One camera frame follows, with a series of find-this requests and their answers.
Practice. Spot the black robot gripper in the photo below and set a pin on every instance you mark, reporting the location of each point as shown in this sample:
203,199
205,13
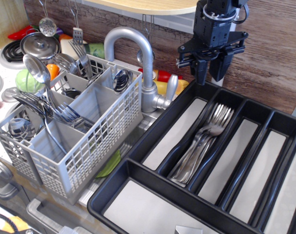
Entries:
211,33

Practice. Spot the black cutlery tray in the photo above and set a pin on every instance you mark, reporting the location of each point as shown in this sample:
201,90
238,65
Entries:
245,184

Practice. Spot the steel forks pile in tray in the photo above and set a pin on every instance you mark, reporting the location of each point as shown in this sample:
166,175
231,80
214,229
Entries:
202,141

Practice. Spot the steel fork upright rear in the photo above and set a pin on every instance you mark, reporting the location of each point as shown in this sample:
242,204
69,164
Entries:
84,60

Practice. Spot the steel fork rear left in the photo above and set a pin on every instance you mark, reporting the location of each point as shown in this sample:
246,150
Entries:
67,63

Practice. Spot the steel forks cluster in basket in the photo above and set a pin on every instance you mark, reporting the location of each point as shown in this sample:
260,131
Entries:
67,114

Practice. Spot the grey plastic cutlery basket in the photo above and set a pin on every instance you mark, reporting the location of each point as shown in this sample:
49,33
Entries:
65,159

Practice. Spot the red toy vegetable behind faucet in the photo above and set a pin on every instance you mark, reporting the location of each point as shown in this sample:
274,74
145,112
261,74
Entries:
161,75

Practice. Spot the yellow toy corn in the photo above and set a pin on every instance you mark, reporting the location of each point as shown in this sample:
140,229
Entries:
162,86

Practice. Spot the silver toy faucet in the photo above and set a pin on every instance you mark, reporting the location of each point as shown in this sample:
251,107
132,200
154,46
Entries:
151,100

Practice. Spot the hanging steel ladle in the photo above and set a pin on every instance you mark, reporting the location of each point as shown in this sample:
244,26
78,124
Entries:
147,29

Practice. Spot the round wooden shelf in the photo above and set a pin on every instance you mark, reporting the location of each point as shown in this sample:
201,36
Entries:
151,7

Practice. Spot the steel spoon in back compartment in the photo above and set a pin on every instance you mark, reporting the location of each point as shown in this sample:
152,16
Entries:
122,80

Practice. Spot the white green toy bottle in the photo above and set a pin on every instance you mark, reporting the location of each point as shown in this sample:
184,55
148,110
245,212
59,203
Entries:
94,49

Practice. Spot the green toy leaf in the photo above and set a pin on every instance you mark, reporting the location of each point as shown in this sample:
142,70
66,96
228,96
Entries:
111,164

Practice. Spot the hanging steel spatula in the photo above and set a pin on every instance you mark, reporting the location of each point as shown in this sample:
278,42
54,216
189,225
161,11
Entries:
77,31

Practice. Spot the orange toy fruit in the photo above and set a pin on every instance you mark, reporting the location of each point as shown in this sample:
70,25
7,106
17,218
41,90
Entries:
53,70

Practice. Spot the hanging steel skimmer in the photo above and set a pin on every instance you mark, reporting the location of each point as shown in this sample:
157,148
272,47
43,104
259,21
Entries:
46,25

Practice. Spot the large steel spoon upright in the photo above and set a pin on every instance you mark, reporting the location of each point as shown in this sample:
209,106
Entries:
40,73

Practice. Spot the steel toy pot with lid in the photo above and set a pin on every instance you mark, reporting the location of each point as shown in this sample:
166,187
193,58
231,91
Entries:
40,46

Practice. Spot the green toy cabbage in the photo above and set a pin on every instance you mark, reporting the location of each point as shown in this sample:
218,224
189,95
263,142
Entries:
25,82

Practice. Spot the red toy pepper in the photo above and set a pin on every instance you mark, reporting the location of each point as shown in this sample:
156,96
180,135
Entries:
21,33

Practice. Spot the black stove burner coil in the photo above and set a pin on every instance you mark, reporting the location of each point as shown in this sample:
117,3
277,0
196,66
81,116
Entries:
12,52

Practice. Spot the steel spoon front left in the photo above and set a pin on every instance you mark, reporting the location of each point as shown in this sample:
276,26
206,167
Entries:
21,129

